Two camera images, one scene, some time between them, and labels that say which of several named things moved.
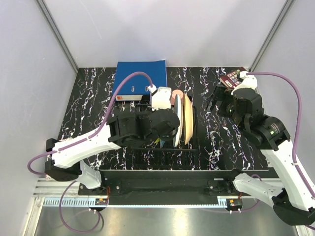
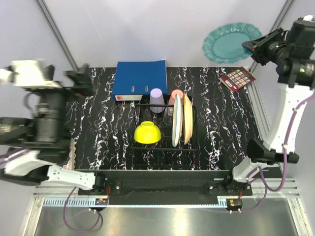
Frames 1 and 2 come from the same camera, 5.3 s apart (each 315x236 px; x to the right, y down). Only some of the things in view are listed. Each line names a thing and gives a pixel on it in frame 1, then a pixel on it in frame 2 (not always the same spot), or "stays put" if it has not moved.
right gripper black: (220, 95) to (256, 50)
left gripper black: (171, 133) to (83, 79)
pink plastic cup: (174, 93) stays put
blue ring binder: (134, 87) stays put
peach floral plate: (188, 110) stays put
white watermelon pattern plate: (177, 138) stays put
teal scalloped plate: (162, 142) to (224, 44)
